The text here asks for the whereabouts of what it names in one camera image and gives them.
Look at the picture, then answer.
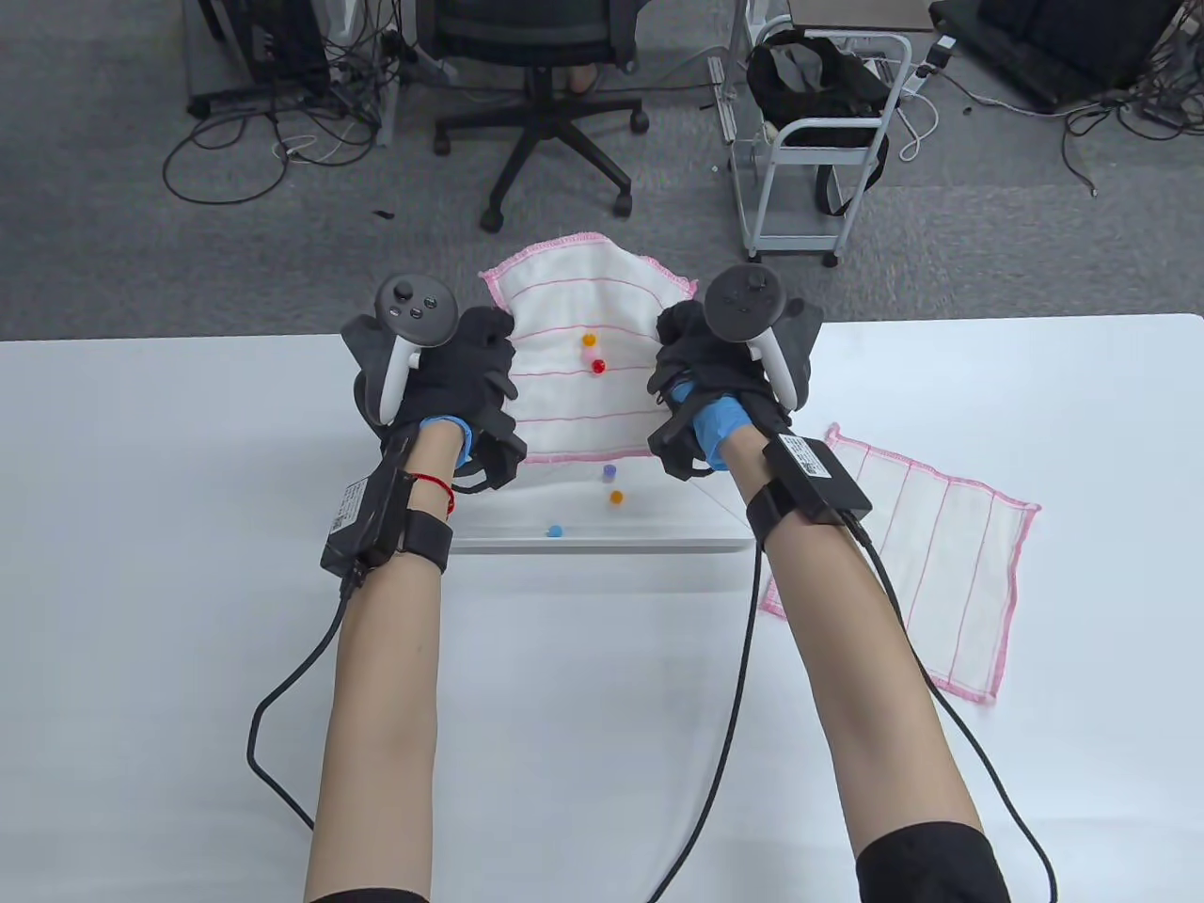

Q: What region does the black floor cable bundle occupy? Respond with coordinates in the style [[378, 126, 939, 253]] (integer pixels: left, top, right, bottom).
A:
[[161, 89, 398, 207]]

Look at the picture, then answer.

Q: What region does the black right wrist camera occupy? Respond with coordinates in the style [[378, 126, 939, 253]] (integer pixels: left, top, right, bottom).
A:
[[646, 403, 718, 482]]

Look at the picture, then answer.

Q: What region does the person's right hand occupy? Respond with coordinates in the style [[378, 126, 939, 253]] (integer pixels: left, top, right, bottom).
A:
[[646, 299, 793, 473]]

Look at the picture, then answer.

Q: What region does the black wrist box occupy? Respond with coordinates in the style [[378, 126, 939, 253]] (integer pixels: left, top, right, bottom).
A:
[[761, 434, 874, 529], [319, 468, 416, 591]]

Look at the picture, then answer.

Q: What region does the grey left hand controller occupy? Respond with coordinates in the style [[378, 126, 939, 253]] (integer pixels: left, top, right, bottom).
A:
[[372, 272, 461, 425]]

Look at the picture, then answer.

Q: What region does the grey hand controller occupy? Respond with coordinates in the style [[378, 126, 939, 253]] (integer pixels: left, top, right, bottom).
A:
[[372, 272, 461, 425], [703, 265, 825, 413]]

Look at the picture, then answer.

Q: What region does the black office chair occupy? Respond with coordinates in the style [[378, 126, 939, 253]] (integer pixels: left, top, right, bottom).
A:
[[416, 0, 651, 235]]

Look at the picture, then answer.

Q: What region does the black right wrist box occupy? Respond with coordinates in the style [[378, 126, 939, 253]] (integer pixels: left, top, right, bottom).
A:
[[761, 434, 874, 529]]

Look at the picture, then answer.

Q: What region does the black right camera cable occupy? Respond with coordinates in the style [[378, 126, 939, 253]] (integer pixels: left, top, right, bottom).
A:
[[647, 534, 764, 903]]

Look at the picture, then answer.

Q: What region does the black flat equipment base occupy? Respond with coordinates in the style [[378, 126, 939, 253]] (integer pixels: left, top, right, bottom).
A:
[[928, 0, 1204, 116]]

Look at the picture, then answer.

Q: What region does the white plastic tray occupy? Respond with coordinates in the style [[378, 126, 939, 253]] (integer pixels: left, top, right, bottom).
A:
[[450, 455, 759, 555]]

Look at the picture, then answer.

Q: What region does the black equipment stand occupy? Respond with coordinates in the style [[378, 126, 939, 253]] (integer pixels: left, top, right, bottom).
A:
[[182, 0, 400, 121]]

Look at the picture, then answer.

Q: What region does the person's right forearm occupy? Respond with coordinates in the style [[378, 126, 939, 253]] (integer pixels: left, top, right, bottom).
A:
[[722, 423, 1014, 903]]

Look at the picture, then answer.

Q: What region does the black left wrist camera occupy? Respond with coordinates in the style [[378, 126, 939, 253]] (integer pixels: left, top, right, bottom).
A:
[[468, 412, 529, 492]]

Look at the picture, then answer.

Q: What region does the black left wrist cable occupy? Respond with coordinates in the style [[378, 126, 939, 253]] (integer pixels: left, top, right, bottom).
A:
[[246, 562, 370, 834]]

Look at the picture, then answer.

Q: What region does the white pink-striped dish cloth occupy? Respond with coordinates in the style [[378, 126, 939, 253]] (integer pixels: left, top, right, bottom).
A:
[[479, 231, 700, 467], [759, 422, 1043, 705]]

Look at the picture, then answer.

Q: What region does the grey right hand controller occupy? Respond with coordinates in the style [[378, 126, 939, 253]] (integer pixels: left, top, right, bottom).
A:
[[703, 265, 825, 413]]

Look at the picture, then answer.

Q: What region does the white power strip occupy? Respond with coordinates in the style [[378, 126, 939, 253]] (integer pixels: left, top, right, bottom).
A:
[[706, 55, 737, 144]]

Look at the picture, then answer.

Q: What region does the black right wrist strap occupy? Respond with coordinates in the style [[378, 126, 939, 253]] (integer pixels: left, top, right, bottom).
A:
[[745, 478, 802, 552]]

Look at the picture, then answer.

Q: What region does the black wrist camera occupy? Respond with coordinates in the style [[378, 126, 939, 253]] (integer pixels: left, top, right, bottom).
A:
[[646, 403, 718, 482], [468, 412, 529, 492]]

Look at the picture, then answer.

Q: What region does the black left wrist box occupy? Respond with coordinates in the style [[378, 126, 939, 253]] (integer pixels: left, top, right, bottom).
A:
[[319, 468, 416, 591]]

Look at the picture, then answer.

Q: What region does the person's left forearm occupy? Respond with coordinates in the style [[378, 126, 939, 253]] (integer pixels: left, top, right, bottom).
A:
[[302, 419, 473, 903]]

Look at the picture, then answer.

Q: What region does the white metal cart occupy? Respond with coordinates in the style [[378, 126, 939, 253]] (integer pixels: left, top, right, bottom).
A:
[[728, 0, 914, 271]]

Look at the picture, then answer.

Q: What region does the black right box cable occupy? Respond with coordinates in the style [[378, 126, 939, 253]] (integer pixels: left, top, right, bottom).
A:
[[845, 511, 1060, 903]]

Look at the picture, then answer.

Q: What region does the black wrist strap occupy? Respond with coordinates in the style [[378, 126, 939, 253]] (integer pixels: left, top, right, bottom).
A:
[[402, 512, 455, 573], [745, 478, 802, 552]]

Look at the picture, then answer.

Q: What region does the white floor cable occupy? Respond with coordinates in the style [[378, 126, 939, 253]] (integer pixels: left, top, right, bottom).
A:
[[884, 89, 943, 163]]

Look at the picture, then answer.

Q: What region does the black left wrist strap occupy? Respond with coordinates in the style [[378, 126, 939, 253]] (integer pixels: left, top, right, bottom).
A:
[[402, 512, 455, 573]]

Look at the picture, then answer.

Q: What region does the person's left hand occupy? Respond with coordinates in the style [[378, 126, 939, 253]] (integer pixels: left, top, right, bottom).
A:
[[341, 306, 520, 473]]

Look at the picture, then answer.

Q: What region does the red string bracelet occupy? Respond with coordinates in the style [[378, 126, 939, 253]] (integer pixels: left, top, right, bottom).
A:
[[408, 469, 458, 517]]

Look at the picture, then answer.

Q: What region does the black bag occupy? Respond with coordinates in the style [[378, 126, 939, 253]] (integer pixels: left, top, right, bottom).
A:
[[745, 25, 891, 218]]

